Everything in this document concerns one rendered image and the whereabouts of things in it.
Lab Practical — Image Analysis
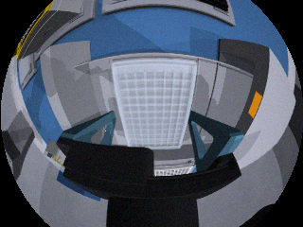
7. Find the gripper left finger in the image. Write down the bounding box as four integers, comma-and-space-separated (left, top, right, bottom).
61, 111, 116, 145

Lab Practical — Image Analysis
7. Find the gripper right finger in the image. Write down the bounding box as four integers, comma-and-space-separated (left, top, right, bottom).
188, 111, 244, 172

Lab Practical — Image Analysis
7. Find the blue flat mat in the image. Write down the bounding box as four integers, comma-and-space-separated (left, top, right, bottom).
17, 0, 289, 145

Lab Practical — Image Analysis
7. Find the blue open-top tray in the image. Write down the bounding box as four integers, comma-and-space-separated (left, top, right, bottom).
57, 171, 100, 201

